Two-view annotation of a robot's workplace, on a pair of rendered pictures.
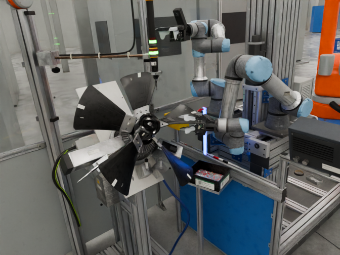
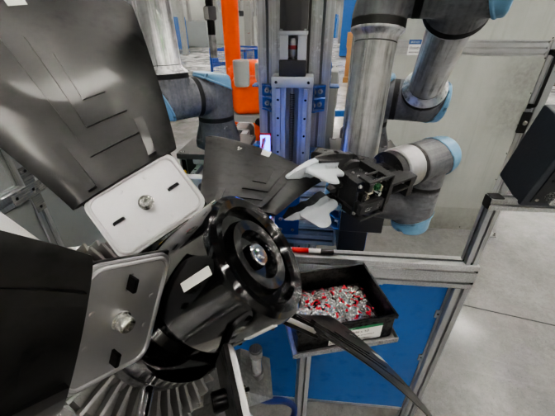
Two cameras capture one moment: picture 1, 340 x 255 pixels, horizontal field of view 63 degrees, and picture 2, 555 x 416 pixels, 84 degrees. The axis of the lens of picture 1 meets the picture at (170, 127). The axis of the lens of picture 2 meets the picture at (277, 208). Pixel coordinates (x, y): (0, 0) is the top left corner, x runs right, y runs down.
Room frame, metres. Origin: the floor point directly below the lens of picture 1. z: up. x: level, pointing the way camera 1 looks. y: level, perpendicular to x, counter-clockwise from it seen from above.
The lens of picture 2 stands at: (1.15, 0.24, 1.39)
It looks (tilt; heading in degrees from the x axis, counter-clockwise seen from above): 31 degrees down; 313
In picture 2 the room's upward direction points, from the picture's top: straight up
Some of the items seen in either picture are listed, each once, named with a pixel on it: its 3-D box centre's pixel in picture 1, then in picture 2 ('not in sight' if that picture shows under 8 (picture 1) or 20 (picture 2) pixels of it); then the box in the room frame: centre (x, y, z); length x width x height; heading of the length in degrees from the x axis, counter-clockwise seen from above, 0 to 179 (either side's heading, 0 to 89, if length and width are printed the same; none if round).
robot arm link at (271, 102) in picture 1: (280, 100); (373, 96); (1.59, -0.68, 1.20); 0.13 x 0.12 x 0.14; 24
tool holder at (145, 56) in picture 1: (152, 64); not in sight; (1.40, 0.06, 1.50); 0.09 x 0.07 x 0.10; 73
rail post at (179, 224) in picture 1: (177, 192); not in sight; (1.88, -0.03, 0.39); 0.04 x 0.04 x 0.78; 38
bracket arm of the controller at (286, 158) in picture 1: (304, 163); (540, 203); (1.12, -0.62, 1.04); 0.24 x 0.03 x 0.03; 38
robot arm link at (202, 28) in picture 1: (198, 29); not in sight; (1.68, -0.20, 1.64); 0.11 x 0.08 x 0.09; 138
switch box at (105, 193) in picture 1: (105, 185); not in sight; (1.53, 0.44, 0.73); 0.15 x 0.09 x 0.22; 38
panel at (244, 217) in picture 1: (217, 212); (299, 346); (1.54, -0.29, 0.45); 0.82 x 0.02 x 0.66; 38
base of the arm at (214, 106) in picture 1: (218, 102); (217, 129); (2.00, -0.38, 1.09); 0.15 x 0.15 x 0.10
